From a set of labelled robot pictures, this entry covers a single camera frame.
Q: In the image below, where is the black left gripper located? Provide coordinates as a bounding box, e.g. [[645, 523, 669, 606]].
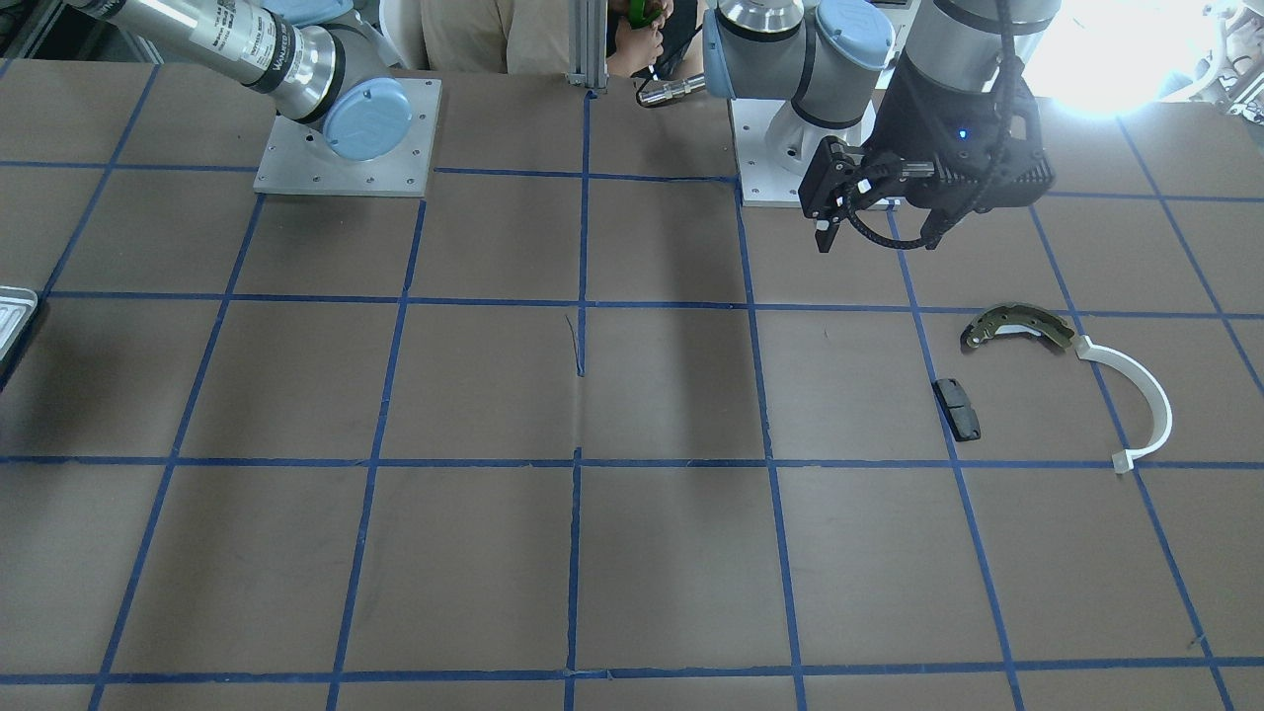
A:
[[798, 70, 1055, 256]]

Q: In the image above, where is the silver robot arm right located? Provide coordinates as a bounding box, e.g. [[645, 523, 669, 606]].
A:
[[70, 1, 415, 161]]

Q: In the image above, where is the silver metal tray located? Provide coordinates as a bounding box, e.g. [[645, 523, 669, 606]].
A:
[[1, 286, 40, 367]]

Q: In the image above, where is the olive brake shoe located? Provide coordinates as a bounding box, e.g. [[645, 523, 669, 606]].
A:
[[959, 302, 1077, 350]]

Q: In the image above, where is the person in beige shirt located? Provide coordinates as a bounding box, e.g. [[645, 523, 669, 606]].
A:
[[418, 1, 707, 77]]

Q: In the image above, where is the black brake pad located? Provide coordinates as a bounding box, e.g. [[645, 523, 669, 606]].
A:
[[932, 378, 983, 442]]

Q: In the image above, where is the white curved plastic part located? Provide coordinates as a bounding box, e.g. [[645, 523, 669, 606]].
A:
[[1071, 334, 1173, 474]]

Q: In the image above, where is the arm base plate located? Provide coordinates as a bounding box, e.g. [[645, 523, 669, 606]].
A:
[[253, 78, 442, 199], [731, 99, 877, 207]]

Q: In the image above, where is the silver cable connector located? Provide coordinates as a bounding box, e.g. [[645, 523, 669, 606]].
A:
[[635, 75, 707, 108]]

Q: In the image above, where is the aluminium frame post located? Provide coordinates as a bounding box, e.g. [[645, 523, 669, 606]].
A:
[[566, 0, 609, 94]]

